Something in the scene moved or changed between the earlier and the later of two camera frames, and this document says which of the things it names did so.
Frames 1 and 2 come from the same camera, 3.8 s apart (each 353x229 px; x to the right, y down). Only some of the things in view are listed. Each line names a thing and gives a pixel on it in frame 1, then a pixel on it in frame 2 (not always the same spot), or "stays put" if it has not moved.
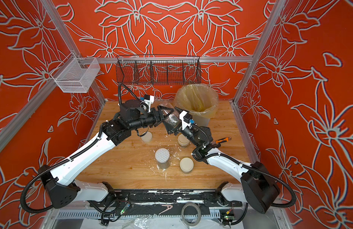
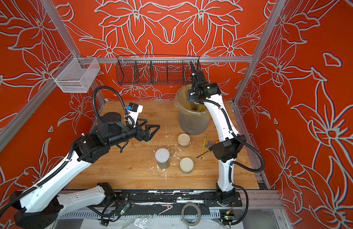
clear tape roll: (193, 203) stays put
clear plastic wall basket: (76, 75) stays put
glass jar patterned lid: (162, 157) stays put
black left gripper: (157, 120) to (147, 136)
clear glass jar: (171, 116) to (196, 107)
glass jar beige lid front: (186, 165) stays put
